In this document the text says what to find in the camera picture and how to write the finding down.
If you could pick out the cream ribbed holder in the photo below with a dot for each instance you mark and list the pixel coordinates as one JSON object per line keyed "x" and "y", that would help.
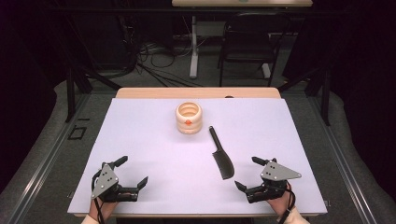
{"x": 183, "y": 124}

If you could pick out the white table mat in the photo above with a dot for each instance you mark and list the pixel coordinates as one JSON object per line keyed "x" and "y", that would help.
{"x": 155, "y": 155}

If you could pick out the person's right hand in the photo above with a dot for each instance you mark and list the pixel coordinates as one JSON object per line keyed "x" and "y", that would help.
{"x": 280, "y": 203}

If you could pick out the metal floor rail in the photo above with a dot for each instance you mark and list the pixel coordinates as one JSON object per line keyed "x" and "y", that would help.
{"x": 342, "y": 161}
{"x": 46, "y": 161}

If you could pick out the black chair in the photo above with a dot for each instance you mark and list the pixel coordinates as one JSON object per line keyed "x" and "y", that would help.
{"x": 249, "y": 46}

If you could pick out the person's left hand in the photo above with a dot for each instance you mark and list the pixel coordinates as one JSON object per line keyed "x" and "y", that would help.
{"x": 107, "y": 209}

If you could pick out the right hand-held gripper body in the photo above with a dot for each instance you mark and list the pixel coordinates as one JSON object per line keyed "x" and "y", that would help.
{"x": 277, "y": 173}

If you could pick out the white-legged desk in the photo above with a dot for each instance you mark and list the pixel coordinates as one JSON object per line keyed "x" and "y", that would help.
{"x": 194, "y": 46}

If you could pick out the black cleaver knife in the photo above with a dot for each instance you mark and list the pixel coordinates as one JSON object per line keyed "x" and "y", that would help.
{"x": 223, "y": 165}

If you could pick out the black metal frame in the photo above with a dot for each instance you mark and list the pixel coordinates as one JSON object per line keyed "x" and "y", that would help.
{"x": 70, "y": 93}
{"x": 325, "y": 99}

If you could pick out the wooden table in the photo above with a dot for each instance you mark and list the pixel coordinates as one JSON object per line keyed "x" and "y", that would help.
{"x": 186, "y": 92}

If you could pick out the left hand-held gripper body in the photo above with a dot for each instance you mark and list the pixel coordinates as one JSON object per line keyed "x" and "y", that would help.
{"x": 106, "y": 182}

